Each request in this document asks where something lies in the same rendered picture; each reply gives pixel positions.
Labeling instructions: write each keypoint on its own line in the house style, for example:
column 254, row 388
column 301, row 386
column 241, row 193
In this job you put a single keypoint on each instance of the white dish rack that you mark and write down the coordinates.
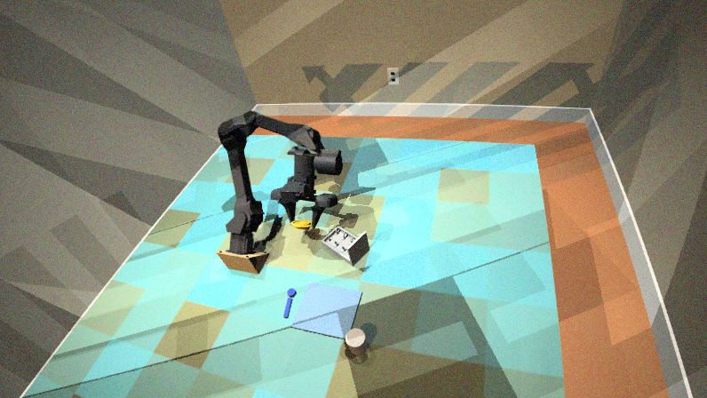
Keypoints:
column 346, row 246

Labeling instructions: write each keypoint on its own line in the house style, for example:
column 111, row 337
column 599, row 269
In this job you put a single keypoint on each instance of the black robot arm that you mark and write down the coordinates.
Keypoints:
column 248, row 213

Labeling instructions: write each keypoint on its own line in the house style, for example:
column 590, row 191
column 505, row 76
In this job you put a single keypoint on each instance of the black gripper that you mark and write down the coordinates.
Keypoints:
column 321, row 201

